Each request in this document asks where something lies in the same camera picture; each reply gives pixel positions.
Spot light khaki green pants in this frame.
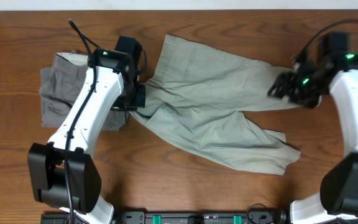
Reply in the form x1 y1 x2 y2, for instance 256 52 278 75
132 35 300 175

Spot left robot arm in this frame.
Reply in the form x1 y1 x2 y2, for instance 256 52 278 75
27 36 145 223

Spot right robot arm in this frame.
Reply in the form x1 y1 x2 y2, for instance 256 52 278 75
267 50 358 223

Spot folded dark grey shorts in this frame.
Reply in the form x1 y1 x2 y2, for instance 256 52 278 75
39 51 131 131

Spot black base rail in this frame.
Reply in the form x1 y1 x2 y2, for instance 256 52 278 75
40 210 287 224

